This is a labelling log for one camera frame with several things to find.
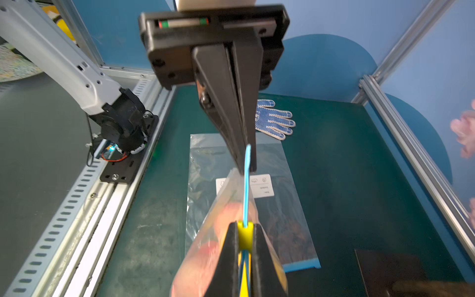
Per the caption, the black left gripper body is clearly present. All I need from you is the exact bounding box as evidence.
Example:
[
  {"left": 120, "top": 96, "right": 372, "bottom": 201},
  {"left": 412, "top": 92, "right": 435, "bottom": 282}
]
[{"left": 139, "top": 4, "right": 289, "bottom": 90}]

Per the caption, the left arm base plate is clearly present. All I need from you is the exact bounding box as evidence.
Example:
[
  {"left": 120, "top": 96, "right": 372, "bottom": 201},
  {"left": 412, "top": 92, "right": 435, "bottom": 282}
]
[{"left": 99, "top": 111, "right": 160, "bottom": 184}]

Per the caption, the horizontal aluminium frame rail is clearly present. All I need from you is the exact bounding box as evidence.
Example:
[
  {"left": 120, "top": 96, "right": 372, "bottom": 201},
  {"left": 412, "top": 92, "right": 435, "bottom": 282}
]
[{"left": 360, "top": 75, "right": 475, "bottom": 261}]

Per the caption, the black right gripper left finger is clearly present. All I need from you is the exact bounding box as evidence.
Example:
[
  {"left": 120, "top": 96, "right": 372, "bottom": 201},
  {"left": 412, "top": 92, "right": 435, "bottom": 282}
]
[{"left": 204, "top": 222, "right": 240, "bottom": 297}]

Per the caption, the blue dotted work glove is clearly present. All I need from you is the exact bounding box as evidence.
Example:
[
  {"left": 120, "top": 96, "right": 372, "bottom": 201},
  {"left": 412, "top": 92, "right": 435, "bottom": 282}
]
[{"left": 255, "top": 99, "right": 296, "bottom": 141}]

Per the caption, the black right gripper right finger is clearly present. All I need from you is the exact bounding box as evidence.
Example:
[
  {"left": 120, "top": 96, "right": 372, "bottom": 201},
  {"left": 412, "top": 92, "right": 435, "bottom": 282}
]
[{"left": 251, "top": 224, "right": 288, "bottom": 297}]

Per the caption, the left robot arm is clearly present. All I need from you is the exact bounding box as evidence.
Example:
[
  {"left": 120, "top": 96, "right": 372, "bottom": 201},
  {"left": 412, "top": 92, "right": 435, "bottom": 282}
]
[{"left": 1, "top": 1, "right": 290, "bottom": 174}]

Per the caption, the clear zip-top bag blue zipper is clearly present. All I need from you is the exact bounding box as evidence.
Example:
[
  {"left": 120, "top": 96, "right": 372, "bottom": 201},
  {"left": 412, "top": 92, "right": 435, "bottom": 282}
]
[{"left": 169, "top": 146, "right": 288, "bottom": 297}]

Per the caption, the pink cherry blossom tree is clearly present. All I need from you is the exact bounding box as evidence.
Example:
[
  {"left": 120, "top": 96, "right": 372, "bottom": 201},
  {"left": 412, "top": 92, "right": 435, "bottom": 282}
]
[{"left": 364, "top": 95, "right": 475, "bottom": 283}]

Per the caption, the triangular finger of the black left gripper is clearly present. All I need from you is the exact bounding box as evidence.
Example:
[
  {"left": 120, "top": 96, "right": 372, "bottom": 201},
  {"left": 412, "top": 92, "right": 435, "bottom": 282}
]
[{"left": 192, "top": 44, "right": 246, "bottom": 174}]

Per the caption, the left aluminium corner post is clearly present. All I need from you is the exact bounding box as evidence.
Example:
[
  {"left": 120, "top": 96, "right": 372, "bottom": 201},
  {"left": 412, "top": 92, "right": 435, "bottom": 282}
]
[{"left": 371, "top": 0, "right": 455, "bottom": 85}]

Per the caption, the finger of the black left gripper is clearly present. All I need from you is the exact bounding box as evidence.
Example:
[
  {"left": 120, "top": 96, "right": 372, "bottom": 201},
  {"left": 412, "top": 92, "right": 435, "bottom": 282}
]
[{"left": 231, "top": 28, "right": 263, "bottom": 173}]

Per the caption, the pink peach large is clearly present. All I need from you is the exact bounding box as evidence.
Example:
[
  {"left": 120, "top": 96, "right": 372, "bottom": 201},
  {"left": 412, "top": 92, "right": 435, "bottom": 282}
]
[{"left": 170, "top": 202, "right": 256, "bottom": 297}]

